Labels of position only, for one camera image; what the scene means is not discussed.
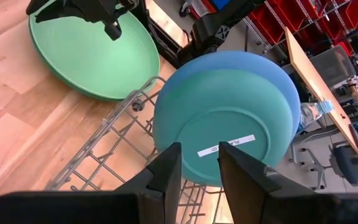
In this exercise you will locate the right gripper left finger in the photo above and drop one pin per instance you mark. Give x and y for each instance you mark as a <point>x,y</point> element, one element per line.
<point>154,199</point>

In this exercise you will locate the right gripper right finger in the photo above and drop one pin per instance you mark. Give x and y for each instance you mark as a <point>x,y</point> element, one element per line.
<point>253,193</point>

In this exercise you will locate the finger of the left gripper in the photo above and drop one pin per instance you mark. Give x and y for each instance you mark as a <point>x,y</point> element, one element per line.
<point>64,12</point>
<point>39,6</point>

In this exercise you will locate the light green plate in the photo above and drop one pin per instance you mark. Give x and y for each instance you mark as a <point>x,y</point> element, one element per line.
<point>89,56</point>

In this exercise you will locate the teal plate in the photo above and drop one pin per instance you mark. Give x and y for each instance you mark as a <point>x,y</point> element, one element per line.
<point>228,102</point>

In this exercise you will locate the blue plate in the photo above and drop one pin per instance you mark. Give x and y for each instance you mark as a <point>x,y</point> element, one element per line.
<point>228,60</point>

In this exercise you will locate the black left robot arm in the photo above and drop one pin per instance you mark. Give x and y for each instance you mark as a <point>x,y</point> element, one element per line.
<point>216,34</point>

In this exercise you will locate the grey chair base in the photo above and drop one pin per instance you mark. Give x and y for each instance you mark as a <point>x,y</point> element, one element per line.
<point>317,169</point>

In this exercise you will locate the clear bottle with blue label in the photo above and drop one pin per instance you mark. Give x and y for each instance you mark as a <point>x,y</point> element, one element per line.
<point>309,113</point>

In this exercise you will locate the dark office chair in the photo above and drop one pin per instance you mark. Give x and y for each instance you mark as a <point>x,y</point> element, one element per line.
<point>346,161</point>

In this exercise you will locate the wooden desk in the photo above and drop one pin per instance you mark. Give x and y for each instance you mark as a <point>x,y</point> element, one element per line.
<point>315,84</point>

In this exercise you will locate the grey plastic crate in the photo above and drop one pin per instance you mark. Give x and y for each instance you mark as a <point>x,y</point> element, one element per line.
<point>334,67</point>

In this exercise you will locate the red storage bin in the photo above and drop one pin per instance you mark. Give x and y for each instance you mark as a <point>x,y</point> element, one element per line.
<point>266,21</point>
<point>351,12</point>
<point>291,14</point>

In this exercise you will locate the black table frame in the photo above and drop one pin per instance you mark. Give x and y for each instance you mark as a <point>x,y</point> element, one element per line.
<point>163,40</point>

